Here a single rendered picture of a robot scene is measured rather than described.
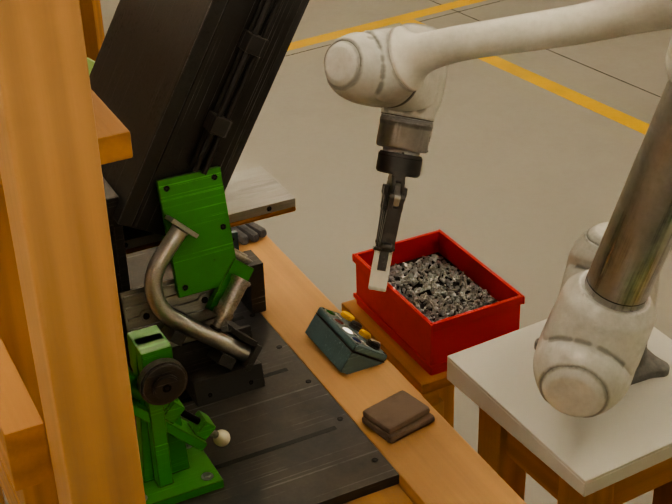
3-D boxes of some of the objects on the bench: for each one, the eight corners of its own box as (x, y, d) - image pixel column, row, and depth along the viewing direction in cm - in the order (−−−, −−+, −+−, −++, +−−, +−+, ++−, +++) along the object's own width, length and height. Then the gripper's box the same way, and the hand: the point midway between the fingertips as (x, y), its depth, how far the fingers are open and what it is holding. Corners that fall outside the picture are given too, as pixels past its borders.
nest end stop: (237, 363, 226) (250, 338, 226) (249, 372, 220) (263, 347, 221) (232, 361, 225) (245, 335, 225) (244, 370, 220) (257, 344, 220)
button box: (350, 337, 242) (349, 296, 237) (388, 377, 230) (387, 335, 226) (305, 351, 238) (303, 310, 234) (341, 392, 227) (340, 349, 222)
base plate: (164, 207, 288) (163, 199, 287) (399, 483, 202) (399, 473, 201) (-19, 252, 272) (-20, 244, 271) (152, 573, 186) (151, 562, 185)
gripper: (428, 156, 204) (402, 299, 207) (418, 153, 217) (394, 288, 220) (383, 149, 204) (357, 292, 206) (375, 146, 217) (352, 281, 219)
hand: (380, 270), depth 213 cm, fingers closed
